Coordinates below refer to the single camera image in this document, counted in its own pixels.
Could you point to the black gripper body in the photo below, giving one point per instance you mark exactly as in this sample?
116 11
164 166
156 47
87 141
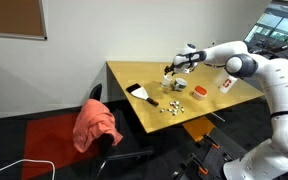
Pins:
171 69

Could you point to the small sweet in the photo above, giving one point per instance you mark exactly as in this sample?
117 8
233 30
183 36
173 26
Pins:
175 107
171 103
177 103
174 113
169 109
182 109
162 110

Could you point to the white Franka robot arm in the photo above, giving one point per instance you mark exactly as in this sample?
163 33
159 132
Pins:
284 100

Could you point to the white mug with green band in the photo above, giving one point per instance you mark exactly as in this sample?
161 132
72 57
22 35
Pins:
180 85

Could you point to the black and white brush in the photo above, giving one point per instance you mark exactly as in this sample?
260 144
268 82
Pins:
139 91

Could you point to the grey metal table leg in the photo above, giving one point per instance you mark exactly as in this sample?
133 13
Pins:
217 117

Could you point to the black chair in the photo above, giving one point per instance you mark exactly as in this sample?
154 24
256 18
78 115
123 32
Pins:
127 146

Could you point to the salmon pink cloth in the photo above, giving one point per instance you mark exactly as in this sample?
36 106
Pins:
95 125

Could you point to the black perforated base board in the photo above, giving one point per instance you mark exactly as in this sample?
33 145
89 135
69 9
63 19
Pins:
217 156

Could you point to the glass window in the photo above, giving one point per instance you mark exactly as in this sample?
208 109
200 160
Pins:
277 23

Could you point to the brown cork board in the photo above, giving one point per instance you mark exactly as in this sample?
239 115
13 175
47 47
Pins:
12 16

